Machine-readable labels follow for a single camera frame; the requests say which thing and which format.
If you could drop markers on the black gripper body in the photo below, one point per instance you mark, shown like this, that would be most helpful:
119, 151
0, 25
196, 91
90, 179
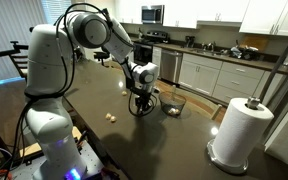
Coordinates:
143, 95

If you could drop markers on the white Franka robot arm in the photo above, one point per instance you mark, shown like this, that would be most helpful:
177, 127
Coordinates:
47, 60

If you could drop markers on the small orange snack packet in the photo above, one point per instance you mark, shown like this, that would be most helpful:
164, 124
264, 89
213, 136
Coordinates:
173, 111

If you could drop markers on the small tan food piece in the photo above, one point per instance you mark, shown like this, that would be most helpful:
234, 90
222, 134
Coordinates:
124, 93
113, 119

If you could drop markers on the small tan ball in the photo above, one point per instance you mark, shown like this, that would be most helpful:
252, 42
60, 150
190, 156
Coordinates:
108, 116

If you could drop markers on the stainless steel dishwasher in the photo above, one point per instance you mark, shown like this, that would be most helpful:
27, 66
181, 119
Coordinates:
170, 66

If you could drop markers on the black and steel stove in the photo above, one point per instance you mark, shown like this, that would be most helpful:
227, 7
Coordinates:
144, 50

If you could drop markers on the black office chair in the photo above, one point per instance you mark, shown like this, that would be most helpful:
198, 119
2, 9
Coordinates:
102, 55

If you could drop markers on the black coffee maker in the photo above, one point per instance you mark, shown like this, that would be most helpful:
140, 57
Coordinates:
189, 41

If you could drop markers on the grey robot mounting plate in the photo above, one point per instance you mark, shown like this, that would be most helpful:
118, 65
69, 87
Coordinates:
90, 160

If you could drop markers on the white lower kitchen cabinets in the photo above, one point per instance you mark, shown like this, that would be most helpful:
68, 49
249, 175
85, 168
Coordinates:
217, 76

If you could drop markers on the white kitchen cabinets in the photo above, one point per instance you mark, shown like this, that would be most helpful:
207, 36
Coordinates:
217, 76
217, 10

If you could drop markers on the stainless steel microwave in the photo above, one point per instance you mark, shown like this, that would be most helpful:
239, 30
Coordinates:
152, 14

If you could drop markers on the dark kitchen countertop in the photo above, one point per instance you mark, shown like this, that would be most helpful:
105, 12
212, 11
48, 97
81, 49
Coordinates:
217, 58

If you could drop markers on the chrome sink faucet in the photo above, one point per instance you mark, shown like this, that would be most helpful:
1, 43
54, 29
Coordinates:
210, 46

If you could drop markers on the silver paper towel holder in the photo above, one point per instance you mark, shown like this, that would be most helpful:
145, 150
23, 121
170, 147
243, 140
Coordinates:
224, 165

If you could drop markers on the white paper towel roll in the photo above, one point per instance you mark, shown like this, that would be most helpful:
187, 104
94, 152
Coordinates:
240, 133

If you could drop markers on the black clutter on counter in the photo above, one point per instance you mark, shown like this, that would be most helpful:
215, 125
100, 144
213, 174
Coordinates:
245, 53

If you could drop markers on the white upper kitchen cabinets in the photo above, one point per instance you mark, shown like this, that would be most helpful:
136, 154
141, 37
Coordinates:
217, 10

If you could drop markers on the white window blinds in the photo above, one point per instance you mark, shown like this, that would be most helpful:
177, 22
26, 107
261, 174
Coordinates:
55, 10

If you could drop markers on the wooden cutting board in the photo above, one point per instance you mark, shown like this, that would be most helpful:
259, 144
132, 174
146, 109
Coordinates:
255, 41

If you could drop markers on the dark wooden chair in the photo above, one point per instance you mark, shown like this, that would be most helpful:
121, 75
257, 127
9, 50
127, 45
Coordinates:
19, 61

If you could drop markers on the dark tripod pole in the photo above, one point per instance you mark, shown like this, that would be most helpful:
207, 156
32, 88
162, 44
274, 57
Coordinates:
280, 63

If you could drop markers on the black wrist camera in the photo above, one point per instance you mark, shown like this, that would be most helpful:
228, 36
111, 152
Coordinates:
131, 84

